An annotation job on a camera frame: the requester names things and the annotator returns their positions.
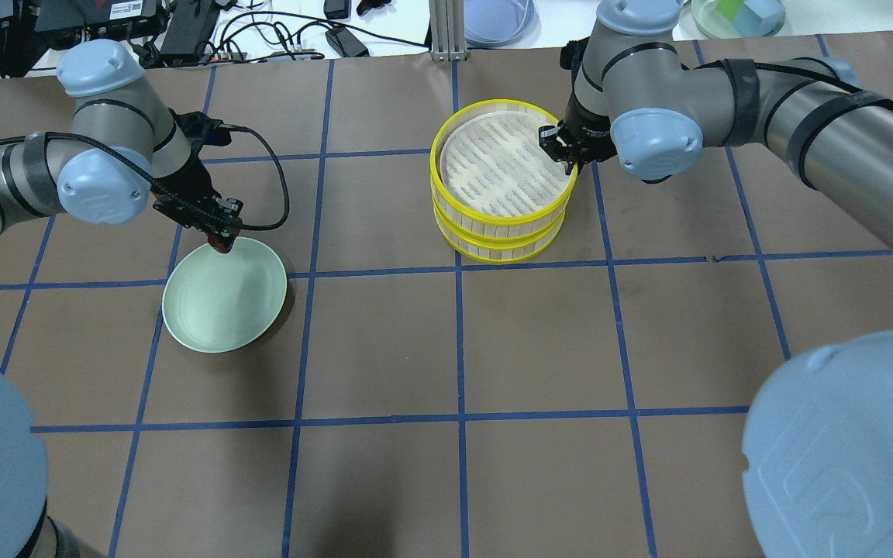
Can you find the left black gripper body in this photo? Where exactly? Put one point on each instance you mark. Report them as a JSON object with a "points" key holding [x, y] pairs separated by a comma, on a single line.
{"points": [[187, 184]]}

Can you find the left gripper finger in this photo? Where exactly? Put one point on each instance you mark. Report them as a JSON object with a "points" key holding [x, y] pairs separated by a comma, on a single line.
{"points": [[227, 231]]}

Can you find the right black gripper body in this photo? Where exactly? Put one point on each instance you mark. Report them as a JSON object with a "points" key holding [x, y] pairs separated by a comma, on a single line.
{"points": [[591, 136]]}

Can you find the yellow bamboo steamer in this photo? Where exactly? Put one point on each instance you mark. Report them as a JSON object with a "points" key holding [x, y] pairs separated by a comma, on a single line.
{"points": [[490, 177], [496, 250]]}

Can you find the brown steamed bun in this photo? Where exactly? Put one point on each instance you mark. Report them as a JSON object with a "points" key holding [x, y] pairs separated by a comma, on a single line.
{"points": [[221, 244]]}

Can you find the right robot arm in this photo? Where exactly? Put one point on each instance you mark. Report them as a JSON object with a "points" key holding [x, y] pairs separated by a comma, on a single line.
{"points": [[818, 437]]}

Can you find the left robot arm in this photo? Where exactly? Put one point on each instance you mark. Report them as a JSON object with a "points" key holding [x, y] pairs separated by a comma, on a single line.
{"points": [[126, 151]]}

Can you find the mint green plate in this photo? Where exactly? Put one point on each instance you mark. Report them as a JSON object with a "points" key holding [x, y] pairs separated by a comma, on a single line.
{"points": [[218, 302]]}

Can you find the blue plate on desk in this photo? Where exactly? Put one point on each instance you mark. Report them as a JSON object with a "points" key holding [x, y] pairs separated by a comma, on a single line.
{"points": [[496, 23]]}

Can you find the green bowl with sponges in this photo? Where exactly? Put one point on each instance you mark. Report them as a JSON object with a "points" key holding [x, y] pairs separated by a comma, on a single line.
{"points": [[738, 19]]}

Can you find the black power adapter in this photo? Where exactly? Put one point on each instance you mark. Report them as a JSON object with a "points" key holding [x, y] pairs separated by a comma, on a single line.
{"points": [[190, 26]]}

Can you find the aluminium frame post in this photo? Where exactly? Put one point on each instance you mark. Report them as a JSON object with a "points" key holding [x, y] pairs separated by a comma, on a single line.
{"points": [[446, 24]]}

